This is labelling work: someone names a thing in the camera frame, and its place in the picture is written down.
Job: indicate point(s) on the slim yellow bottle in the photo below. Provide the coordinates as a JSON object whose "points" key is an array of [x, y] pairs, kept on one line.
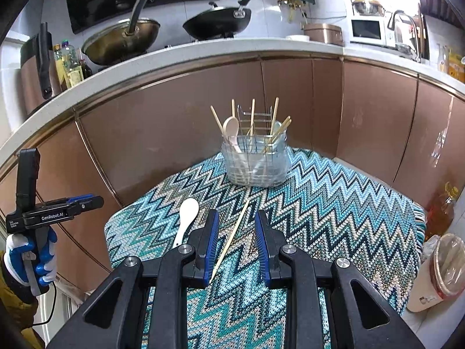
{"points": [[58, 61]]}

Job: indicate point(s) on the narrow brown cabinet door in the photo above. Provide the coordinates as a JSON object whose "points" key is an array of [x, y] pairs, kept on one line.
{"points": [[327, 109]]}

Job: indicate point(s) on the dark sauce bottle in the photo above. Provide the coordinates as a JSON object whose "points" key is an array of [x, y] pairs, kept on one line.
{"points": [[85, 71]]}

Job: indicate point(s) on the brown rice cooker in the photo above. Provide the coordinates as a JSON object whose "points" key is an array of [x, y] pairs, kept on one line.
{"points": [[323, 34]]}

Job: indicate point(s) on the white bowl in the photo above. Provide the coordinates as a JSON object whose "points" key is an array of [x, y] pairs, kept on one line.
{"points": [[298, 38]]}

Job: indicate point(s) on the yellow packet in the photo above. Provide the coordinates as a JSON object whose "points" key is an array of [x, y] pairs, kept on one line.
{"points": [[456, 67]]}

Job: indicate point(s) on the large oil jug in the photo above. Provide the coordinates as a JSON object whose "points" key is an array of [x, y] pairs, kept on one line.
{"points": [[441, 211]]}

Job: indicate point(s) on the wooden chopstick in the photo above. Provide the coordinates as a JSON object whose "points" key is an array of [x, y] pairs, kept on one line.
{"points": [[233, 109], [252, 114], [280, 133], [217, 118], [232, 232], [284, 123], [275, 112]]}

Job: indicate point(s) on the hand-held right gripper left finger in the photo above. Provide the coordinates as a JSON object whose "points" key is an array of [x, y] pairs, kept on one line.
{"points": [[212, 240]]}

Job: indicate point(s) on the person's left forearm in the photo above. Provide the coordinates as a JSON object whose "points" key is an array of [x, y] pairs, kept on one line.
{"points": [[14, 309]]}

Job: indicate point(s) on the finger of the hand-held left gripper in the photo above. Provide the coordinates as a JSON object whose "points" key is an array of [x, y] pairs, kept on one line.
{"points": [[61, 201], [92, 203]]}

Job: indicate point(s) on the glass jar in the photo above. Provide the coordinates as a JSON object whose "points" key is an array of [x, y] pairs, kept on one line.
{"points": [[376, 7], [359, 7]]}

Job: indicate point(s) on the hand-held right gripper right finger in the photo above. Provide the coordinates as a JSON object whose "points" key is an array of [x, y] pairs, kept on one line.
{"points": [[261, 247]]}

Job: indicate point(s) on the clear utensil holder with rack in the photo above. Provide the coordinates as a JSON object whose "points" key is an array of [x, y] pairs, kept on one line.
{"points": [[254, 174]]}

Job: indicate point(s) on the bronze wok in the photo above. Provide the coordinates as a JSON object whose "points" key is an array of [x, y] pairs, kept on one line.
{"points": [[120, 41]]}

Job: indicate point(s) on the black frying pan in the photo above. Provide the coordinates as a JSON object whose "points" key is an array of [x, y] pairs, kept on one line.
{"points": [[218, 20]]}

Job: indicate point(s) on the white microwave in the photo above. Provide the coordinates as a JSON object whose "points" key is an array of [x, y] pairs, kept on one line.
{"points": [[367, 31]]}

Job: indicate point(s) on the clear bottle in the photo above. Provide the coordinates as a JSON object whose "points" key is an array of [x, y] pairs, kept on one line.
{"points": [[441, 60]]}

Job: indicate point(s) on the cooking oil bottle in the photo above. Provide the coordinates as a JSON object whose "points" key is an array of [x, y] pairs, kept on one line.
{"points": [[72, 69]]}

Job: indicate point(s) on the beige trash bin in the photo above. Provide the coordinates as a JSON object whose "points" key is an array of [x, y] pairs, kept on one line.
{"points": [[425, 283]]}

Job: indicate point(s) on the zigzag woven mat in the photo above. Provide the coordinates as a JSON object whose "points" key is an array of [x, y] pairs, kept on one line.
{"points": [[327, 207]]}

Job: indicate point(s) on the white stone countertop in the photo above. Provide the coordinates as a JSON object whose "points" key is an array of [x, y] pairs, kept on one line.
{"points": [[181, 52]]}

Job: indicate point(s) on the person's left hand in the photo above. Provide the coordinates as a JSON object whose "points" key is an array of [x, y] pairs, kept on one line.
{"points": [[16, 258]]}

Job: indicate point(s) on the beige spoon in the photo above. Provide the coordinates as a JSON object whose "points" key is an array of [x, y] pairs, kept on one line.
{"points": [[230, 127]]}

